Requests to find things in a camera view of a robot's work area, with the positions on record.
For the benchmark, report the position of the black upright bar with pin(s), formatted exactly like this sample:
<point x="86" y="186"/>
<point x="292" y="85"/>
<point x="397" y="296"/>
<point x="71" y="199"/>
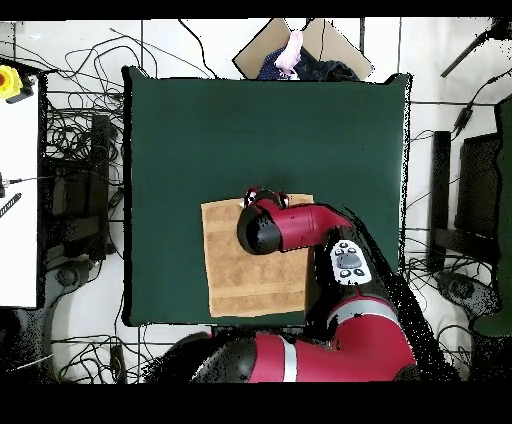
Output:
<point x="440" y="180"/>

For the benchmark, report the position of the dark green table cloth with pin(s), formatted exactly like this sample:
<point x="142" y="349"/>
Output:
<point x="180" y="120"/>

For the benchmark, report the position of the black equipment box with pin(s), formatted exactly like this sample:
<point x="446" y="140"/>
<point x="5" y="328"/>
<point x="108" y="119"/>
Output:
<point x="80" y="200"/>

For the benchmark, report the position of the orange terry towel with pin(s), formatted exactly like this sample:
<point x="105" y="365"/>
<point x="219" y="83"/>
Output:
<point x="240" y="272"/>

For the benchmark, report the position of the dark blue laundry pile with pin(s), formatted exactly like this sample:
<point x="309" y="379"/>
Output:
<point x="320" y="70"/>

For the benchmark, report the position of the black thin rod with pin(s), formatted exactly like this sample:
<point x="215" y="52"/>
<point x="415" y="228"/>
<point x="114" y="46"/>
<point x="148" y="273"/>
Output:
<point x="468" y="52"/>

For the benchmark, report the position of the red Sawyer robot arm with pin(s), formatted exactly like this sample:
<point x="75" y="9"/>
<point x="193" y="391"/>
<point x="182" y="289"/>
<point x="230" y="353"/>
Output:
<point x="304" y="224"/>

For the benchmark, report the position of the brown cardboard box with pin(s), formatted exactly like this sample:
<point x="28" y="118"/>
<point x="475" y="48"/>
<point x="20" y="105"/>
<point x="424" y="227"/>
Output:
<point x="256" y="56"/>

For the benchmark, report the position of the pink cloth item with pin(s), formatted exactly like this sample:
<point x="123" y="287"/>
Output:
<point x="290" y="52"/>

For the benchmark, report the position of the black flat panel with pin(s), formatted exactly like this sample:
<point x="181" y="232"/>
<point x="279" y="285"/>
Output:
<point x="478" y="184"/>

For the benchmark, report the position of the white side table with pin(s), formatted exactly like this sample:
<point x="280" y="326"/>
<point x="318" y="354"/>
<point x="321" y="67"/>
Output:
<point x="18" y="200"/>

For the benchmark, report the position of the grey round pedestal foot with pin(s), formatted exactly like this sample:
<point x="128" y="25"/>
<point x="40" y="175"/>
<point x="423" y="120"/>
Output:
<point x="66" y="276"/>
<point x="462" y="288"/>

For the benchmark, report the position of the yellow emergency stop button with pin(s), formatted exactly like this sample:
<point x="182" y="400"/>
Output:
<point x="8" y="82"/>

